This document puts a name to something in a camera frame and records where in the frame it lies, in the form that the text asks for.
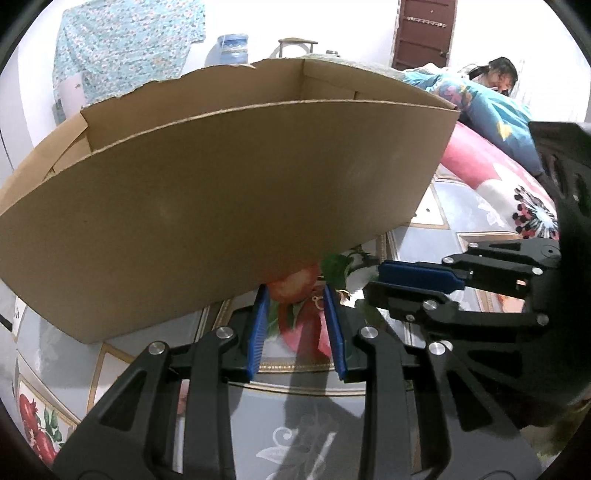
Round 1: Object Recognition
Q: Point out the fruit print vinyl mat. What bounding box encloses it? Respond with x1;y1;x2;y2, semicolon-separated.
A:
9;171;568;480

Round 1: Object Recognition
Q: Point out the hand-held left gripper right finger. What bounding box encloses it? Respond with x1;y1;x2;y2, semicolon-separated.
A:
322;285;544;480

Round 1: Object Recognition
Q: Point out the brown cardboard box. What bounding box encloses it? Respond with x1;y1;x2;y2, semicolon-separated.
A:
0;53;462;344

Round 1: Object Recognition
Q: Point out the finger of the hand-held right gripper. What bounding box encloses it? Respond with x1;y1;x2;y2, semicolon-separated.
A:
379;239;562;299
365;279;550;327

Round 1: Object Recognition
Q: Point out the pink floral blanket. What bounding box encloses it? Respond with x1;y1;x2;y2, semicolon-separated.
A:
438;121;561;241

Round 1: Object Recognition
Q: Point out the suitcase handle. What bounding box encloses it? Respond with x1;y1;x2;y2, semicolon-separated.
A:
277;38;319;59

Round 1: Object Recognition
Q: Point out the blue water jug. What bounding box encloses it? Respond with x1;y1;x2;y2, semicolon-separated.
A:
210;33;250;68

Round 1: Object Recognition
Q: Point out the teal floral garment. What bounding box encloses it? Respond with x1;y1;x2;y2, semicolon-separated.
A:
53;0;206;125

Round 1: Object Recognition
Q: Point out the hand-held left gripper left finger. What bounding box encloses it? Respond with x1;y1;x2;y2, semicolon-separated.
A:
53;284;271;480

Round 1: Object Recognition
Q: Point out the brown wooden door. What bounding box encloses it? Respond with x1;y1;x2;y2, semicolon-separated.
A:
392;0;458;72

